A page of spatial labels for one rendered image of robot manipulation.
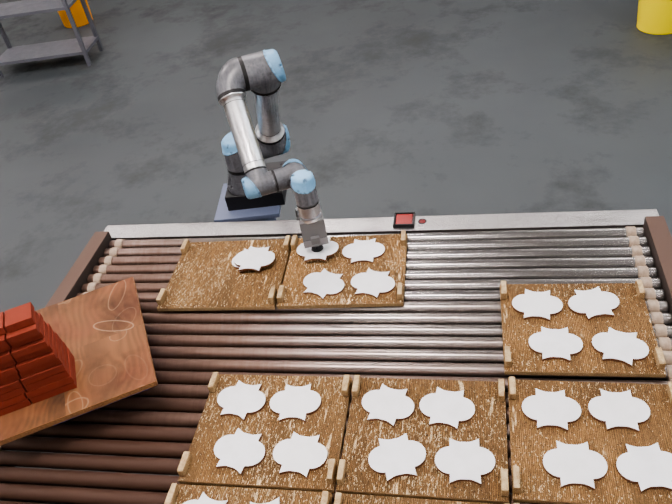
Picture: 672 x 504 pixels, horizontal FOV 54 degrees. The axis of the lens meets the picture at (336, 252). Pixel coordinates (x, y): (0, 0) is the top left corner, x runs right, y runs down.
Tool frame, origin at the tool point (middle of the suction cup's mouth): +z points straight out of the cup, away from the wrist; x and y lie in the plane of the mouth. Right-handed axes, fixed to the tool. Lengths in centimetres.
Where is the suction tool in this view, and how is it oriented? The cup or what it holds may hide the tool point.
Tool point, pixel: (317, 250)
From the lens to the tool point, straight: 232.8
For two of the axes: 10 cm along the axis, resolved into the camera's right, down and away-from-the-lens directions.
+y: 9.8, -2.1, 0.2
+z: 1.5, 7.6, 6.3
